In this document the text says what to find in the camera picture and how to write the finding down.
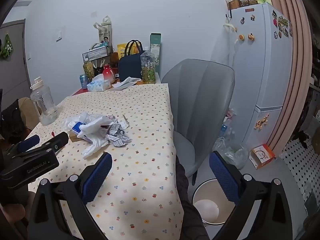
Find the white tissue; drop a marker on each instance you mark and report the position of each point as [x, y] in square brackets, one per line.
[96, 127]

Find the grey door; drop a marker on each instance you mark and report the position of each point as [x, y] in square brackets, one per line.
[15, 67]

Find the printed paper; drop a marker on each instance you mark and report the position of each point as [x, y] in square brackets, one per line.
[117, 135]

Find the white dotted floor mat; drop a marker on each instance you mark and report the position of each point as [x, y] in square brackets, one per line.
[300, 160]

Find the burger fridge magnet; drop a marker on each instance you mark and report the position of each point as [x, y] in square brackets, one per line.
[241, 37]

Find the navy lunch bag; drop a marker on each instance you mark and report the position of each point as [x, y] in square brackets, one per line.
[130, 67]

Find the person's dark trouser leg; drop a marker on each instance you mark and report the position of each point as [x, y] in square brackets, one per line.
[190, 217]

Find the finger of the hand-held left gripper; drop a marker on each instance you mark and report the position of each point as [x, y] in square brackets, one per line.
[28, 141]
[56, 141]

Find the red bottle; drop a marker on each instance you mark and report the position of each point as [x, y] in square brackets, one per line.
[108, 73]

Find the long yellow fridge magnet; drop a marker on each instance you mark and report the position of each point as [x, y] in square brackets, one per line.
[261, 122]

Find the white paper bag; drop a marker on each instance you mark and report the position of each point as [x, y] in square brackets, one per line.
[105, 35]

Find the cluster of fridge magnets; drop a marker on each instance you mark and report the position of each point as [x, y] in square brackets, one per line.
[282, 25]

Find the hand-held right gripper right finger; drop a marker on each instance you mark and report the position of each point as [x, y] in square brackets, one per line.
[223, 177]

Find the black bag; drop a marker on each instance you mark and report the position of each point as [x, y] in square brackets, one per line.
[12, 120]

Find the dark storage shelf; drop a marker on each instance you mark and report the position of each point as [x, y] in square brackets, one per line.
[315, 80]

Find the white wall switch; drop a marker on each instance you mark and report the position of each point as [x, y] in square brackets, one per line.
[58, 36]

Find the orange and white box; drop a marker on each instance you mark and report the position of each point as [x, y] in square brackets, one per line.
[262, 155]

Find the dark fridge magnet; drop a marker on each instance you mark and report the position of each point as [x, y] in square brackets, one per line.
[242, 20]

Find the clear plastic oil bottle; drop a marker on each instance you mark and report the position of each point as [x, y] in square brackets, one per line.
[148, 70]

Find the tall green box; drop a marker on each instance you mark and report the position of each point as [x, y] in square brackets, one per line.
[156, 45]

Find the blue can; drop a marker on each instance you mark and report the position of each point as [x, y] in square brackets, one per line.
[83, 81]

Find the small cardboard box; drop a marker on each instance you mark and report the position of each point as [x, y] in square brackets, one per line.
[73, 137]

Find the white hanging bag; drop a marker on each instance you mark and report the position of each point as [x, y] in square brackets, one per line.
[231, 45]

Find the green hanging ornament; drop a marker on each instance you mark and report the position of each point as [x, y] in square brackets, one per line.
[6, 47]

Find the clear plastic bags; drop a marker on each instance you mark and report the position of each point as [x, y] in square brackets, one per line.
[235, 155]

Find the blue and white packet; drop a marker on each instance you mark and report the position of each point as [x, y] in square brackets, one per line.
[77, 127]

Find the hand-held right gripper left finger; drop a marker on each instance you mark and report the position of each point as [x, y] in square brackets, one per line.
[98, 175]

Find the small olive stick wrapper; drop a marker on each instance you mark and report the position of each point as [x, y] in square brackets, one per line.
[125, 120]

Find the white papers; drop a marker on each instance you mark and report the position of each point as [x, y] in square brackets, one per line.
[127, 81]

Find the white fridge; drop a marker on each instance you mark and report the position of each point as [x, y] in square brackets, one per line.
[260, 75]

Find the yellow packet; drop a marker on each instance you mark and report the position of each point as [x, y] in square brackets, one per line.
[121, 48]

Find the clear plastic bag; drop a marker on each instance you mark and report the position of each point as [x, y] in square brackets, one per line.
[85, 117]

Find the floral tablecloth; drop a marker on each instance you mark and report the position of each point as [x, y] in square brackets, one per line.
[140, 120]

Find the blue tissue pack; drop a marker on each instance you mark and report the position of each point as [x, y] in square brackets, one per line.
[98, 85]

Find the brown storage basket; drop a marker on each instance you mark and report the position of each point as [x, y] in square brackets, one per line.
[235, 3]

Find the grey chair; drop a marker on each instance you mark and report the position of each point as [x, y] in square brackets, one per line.
[200, 100]

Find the white waste bin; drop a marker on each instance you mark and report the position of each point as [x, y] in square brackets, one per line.
[202, 192]

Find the clear water jug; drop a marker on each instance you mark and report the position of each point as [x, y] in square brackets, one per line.
[43, 105]

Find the pink curtain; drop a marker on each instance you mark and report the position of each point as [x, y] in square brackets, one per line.
[295, 55]

